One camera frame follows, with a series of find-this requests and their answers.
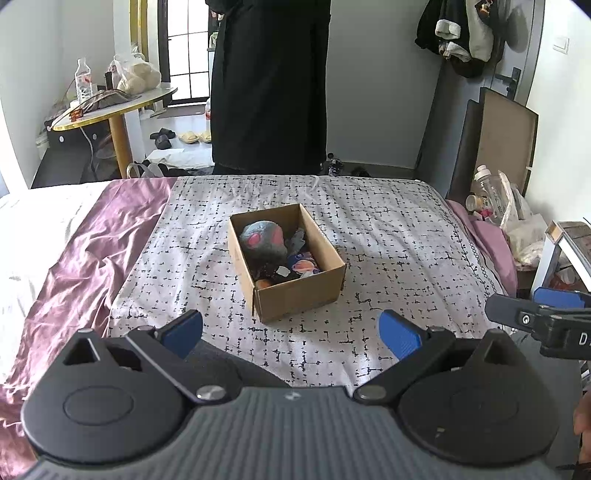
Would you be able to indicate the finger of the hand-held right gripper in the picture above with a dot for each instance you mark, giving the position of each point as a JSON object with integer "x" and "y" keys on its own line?
{"x": 561, "y": 297}
{"x": 512, "y": 314}

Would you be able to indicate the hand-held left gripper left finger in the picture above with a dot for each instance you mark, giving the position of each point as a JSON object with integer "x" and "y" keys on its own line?
{"x": 184, "y": 333}

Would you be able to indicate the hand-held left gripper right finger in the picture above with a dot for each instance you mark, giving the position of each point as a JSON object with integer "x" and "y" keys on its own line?
{"x": 399, "y": 335}

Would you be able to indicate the small orange red item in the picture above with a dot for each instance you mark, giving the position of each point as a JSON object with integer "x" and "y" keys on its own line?
{"x": 263, "y": 284}

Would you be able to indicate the brown cardboard box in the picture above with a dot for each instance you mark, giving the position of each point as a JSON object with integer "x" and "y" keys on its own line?
{"x": 300, "y": 295}

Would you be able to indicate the black fabric item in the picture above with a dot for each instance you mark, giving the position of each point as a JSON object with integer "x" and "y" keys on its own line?
{"x": 277, "y": 272}

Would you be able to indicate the grey plush toy pink patches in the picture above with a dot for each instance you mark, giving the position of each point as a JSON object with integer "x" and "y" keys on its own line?
{"x": 265, "y": 249}

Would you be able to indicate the small grey plush toy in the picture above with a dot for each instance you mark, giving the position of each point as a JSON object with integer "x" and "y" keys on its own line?
{"x": 297, "y": 240}

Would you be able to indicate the person's right hand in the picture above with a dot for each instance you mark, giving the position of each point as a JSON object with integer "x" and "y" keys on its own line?
{"x": 584, "y": 415}

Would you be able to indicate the white bedside shelf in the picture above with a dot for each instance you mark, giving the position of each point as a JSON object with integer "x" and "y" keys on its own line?
{"x": 570, "y": 240}

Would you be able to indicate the clear plastic bags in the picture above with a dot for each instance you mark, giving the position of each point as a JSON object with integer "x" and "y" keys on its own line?
{"x": 524, "y": 230}

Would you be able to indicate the white black printed blanket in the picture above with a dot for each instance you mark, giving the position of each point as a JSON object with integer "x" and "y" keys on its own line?
{"x": 392, "y": 230}

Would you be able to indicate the small beige cup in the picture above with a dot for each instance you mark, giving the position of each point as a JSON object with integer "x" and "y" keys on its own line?
{"x": 474, "y": 203}

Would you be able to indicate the clear plastic bottle white cap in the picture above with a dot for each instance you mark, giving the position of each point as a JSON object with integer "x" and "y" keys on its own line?
{"x": 489, "y": 189}

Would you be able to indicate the brown cardboard sheet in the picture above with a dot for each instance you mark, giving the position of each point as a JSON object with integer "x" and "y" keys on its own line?
{"x": 505, "y": 138}

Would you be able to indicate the dark flat board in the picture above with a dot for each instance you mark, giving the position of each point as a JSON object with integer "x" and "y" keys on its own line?
{"x": 466, "y": 147}

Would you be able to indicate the white floor cloth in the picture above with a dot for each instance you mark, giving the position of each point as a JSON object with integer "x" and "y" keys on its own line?
{"x": 180, "y": 159}

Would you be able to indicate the purple satin sheet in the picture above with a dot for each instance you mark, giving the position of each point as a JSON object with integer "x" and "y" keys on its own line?
{"x": 32, "y": 240}

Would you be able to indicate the black slipper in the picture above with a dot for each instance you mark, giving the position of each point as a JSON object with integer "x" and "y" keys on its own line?
{"x": 163, "y": 143}
{"x": 164, "y": 134}

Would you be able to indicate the beige slipper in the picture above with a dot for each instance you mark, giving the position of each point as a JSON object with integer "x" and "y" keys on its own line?
{"x": 205, "y": 136}
{"x": 188, "y": 137}

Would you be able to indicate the black box white dots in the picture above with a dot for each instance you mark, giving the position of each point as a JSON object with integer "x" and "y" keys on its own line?
{"x": 76, "y": 138}

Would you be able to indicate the small white bottle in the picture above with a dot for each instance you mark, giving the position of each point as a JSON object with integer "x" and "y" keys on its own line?
{"x": 207, "y": 110}

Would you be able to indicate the round gold-edged table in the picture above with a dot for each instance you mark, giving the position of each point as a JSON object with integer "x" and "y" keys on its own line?
{"x": 143, "y": 98}

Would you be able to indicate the brown pouch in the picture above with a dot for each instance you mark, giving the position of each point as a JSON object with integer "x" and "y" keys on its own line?
{"x": 106, "y": 99}

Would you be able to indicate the grey door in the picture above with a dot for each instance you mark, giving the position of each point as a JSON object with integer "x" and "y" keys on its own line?
{"x": 517, "y": 46}

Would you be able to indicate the plastic bag of buns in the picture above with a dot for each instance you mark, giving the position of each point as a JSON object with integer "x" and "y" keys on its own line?
{"x": 136, "y": 76}

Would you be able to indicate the person in black clothes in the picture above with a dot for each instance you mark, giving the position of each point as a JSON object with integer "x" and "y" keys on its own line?
{"x": 270, "y": 83}

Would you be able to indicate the clear water bottle red label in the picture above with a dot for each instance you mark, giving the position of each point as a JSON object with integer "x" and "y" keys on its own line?
{"x": 83, "y": 83}

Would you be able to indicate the black framed glass door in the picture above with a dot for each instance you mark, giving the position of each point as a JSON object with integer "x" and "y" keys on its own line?
{"x": 184, "y": 46}

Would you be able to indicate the black white hanging garment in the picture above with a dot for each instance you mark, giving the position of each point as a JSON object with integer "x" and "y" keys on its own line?
{"x": 441, "y": 32}

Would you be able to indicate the white light switch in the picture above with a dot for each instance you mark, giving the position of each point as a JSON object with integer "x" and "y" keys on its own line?
{"x": 562, "y": 45}

